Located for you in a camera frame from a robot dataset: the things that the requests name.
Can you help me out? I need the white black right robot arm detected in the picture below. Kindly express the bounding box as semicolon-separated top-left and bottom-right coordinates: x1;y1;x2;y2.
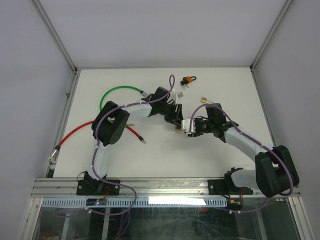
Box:
182;103;300;198

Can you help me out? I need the red cable lock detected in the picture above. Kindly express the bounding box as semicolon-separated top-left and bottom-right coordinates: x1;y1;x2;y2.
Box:
48;121;147;162

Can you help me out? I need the small brass long-shackle padlock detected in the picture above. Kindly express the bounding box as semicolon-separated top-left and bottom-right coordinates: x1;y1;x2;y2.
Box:
200;97;214;104

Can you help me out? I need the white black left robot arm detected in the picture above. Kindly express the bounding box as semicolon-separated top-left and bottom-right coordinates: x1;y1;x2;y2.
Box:
76;87;183;196

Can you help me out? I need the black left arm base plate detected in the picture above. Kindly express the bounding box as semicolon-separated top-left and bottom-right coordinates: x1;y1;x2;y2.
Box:
76;179;120;196

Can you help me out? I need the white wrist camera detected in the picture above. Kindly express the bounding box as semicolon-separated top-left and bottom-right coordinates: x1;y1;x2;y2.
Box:
170;88;184;102
181;118;193;135

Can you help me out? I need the large brass padlock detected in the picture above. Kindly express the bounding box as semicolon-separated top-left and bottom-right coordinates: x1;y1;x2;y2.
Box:
174;126;184;133

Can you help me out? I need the green cable lock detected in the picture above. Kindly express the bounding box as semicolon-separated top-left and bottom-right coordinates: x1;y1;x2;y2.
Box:
99;85;148;111

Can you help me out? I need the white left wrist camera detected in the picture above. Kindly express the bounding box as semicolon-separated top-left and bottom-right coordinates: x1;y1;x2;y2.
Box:
170;88;184;102

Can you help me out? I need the aluminium mounting rail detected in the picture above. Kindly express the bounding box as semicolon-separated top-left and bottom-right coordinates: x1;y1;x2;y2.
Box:
31;176;301;198

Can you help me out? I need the orange black padlock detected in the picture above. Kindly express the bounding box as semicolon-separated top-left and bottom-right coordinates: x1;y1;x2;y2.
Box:
180;76;197;86

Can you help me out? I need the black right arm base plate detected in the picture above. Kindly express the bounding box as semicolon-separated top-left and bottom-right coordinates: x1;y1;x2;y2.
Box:
207;179;230;196

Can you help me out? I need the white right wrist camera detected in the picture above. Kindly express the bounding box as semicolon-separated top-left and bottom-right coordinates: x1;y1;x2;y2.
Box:
181;118;193;135

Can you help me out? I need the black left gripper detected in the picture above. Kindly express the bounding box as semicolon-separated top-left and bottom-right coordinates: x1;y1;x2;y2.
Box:
158;102;183;126

